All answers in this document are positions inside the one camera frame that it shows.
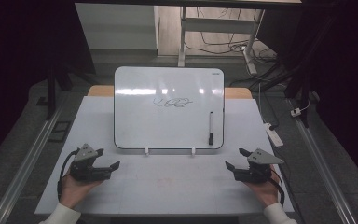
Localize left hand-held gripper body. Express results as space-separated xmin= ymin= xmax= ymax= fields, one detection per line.
xmin=69 ymin=143 xmax=113 ymax=183

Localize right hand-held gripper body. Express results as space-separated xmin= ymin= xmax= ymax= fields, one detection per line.
xmin=233 ymin=147 xmax=285 ymax=184

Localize white marker pen black cap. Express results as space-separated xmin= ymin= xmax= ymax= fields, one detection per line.
xmin=208 ymin=111 xmax=214 ymax=147

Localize person's left hand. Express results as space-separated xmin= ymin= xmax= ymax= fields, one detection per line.
xmin=58 ymin=172 xmax=104 ymax=210

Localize person's right hand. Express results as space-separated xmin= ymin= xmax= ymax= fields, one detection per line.
xmin=242 ymin=164 xmax=281 ymax=209

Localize wooden table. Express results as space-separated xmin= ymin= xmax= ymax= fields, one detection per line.
xmin=87 ymin=85 xmax=254 ymax=100

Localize white whiteboard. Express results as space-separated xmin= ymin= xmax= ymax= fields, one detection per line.
xmin=113 ymin=65 xmax=226 ymax=150

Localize black metal stand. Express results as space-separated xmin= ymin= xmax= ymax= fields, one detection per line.
xmin=248 ymin=6 xmax=338 ymax=129
xmin=36 ymin=60 xmax=98 ymax=121

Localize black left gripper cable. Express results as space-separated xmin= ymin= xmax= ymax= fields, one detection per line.
xmin=56 ymin=148 xmax=81 ymax=202

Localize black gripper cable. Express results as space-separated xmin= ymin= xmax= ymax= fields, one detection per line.
xmin=56 ymin=148 xmax=81 ymax=202
xmin=269 ymin=169 xmax=286 ymax=207

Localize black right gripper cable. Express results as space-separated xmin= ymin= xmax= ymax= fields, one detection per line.
xmin=269 ymin=169 xmax=286 ymax=207

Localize aluminium floor rail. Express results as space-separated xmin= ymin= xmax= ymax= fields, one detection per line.
xmin=0 ymin=101 xmax=67 ymax=224
xmin=287 ymin=98 xmax=358 ymax=224

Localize black floor cables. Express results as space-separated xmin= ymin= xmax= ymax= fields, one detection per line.
xmin=184 ymin=7 xmax=278 ymax=64

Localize white metal desk frame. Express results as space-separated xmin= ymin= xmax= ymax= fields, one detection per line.
xmin=177 ymin=6 xmax=266 ymax=76

